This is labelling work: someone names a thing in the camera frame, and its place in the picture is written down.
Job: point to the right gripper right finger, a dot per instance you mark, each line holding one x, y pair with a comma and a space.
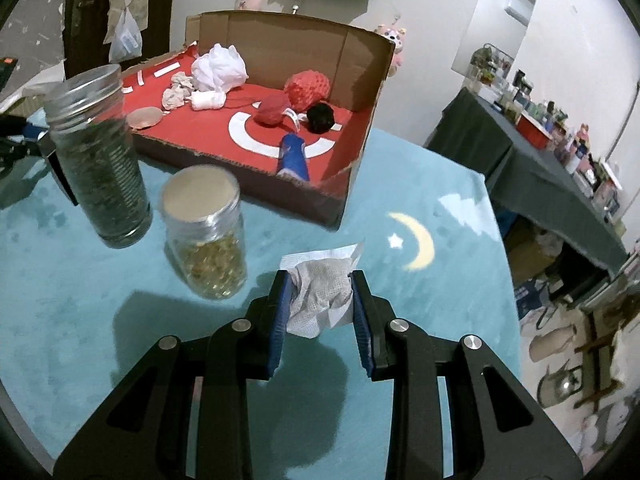
498, 430

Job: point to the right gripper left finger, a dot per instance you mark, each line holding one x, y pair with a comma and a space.
141, 429

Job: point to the round beige powder puff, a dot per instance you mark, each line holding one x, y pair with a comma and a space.
144, 117

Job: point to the white mesh bath pouf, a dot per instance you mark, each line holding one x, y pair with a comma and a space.
220, 69

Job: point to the white gauze cloth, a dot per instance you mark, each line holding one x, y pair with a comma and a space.
323, 297

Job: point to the red knitted ball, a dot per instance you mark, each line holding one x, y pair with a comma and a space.
270, 111

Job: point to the blue fabric pouch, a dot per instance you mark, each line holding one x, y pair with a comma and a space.
292, 161

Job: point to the coral knitted pouf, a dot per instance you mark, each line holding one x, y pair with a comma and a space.
306, 88

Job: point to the black velvet scrunchie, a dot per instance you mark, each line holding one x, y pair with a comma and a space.
320, 118

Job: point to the black square box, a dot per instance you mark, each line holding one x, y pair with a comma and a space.
60, 174

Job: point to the large glass jar dark contents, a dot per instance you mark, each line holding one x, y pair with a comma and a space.
93, 141

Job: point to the plastic bag on door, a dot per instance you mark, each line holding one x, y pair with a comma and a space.
127, 40

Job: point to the dark wooden door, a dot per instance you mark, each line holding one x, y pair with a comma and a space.
89, 28

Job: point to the small glass jar yellow beads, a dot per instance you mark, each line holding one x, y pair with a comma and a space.
201, 209

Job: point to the cardboard box red interior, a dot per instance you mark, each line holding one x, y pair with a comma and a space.
274, 46

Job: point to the red bowl on side table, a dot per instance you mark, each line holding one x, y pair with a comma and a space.
533, 132

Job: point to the dark green covered side table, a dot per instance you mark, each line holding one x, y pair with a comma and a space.
523, 179

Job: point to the pink plush toy on wall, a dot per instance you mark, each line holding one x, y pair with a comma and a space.
396, 36

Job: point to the wall mirror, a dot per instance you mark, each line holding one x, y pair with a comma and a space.
494, 36

